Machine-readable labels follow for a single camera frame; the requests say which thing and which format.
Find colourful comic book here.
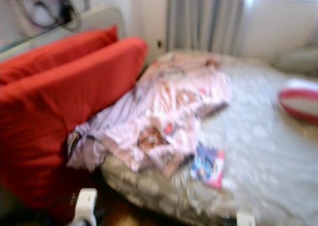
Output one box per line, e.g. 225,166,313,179
190,143,226,190

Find large red mattress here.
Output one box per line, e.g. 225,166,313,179
0,36,149,223

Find thin red mattress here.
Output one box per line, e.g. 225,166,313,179
0,25,119,85

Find pink cartoon blanket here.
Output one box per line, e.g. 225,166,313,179
66,52,233,180

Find grey pleated curtain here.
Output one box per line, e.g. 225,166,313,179
166,0,248,56

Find bed with grey floral sheet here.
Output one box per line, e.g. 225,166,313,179
100,50,318,226

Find grey floral pillow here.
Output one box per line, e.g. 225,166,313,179
270,47,318,77

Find red white striped bolster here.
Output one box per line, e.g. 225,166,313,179
277,78,318,125

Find black cable coil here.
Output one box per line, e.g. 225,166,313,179
17,0,90,32

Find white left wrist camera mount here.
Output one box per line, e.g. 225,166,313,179
75,188,98,226

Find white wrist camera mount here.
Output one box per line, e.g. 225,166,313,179
236,212,256,226
75,188,98,226

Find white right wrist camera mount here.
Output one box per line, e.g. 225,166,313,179
236,212,256,226

